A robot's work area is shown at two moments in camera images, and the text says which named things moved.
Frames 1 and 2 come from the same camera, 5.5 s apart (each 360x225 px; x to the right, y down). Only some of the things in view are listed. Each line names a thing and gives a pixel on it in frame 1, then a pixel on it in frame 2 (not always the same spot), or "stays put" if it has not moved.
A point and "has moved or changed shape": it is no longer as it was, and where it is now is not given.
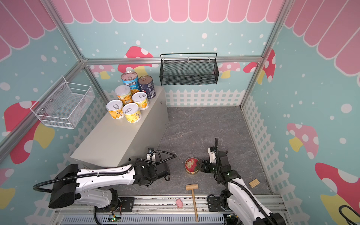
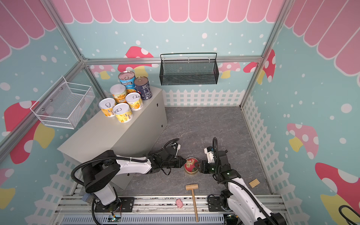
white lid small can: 141,99 → 134,101
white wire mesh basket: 62,107 stays put
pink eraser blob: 179,203 stays put
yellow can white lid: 132,112 → 123,112
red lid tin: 191,165 stays put
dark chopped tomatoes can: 146,84 has moved or changed shape
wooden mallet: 192,186 stays put
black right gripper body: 205,166 stays put
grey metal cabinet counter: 113,143 has moved or changed shape
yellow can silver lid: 115,108 → 107,105
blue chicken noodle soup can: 131,78 has moved or changed shape
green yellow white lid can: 123,92 has moved or changed shape
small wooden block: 254,183 stays put
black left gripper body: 151,180 → 175,163
